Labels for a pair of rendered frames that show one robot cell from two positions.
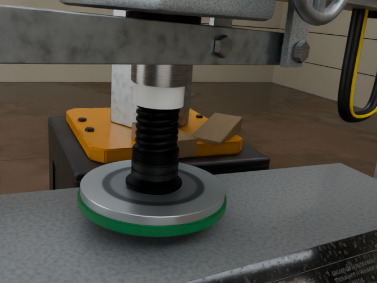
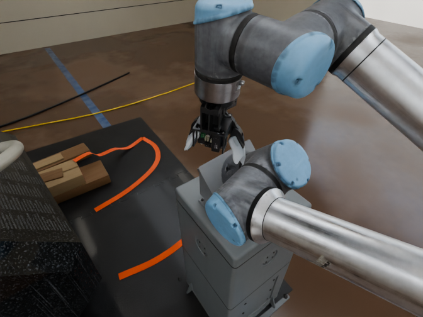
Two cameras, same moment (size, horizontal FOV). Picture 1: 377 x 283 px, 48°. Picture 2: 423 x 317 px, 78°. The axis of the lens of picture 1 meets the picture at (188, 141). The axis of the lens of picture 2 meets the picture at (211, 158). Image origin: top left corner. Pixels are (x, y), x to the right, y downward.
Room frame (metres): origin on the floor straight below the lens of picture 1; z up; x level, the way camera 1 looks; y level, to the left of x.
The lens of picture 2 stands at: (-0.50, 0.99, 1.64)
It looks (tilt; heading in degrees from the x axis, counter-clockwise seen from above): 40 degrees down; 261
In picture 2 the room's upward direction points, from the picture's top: straight up
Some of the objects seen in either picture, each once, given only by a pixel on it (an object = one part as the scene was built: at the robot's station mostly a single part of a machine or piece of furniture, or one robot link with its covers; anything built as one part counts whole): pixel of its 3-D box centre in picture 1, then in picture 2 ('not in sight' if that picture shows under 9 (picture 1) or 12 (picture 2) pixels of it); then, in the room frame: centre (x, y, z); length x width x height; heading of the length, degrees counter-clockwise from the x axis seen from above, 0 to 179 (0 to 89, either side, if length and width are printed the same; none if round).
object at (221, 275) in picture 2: not in sight; (235, 251); (-0.72, 0.32, 0.43); 0.50 x 0.50 x 0.85; 27
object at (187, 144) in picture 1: (162, 138); not in sight; (1.13, 0.07, 0.81); 0.20 x 0.10 x 0.05; 33
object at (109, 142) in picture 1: (149, 127); not in sight; (1.38, 0.14, 0.76); 0.49 x 0.49 x 0.05; 25
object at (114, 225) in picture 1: (153, 189); not in sight; (0.58, 0.05, 0.89); 0.22 x 0.22 x 0.04
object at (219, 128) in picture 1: (217, 127); not in sight; (1.30, -0.09, 0.80); 0.20 x 0.10 x 0.05; 157
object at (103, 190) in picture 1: (153, 187); not in sight; (0.58, 0.05, 0.90); 0.21 x 0.21 x 0.01
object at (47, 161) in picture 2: not in sight; (47, 161); (0.70, -0.98, 0.10); 0.25 x 0.10 x 0.01; 32
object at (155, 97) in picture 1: (159, 91); not in sight; (0.58, 0.05, 1.04); 0.07 x 0.07 x 0.04
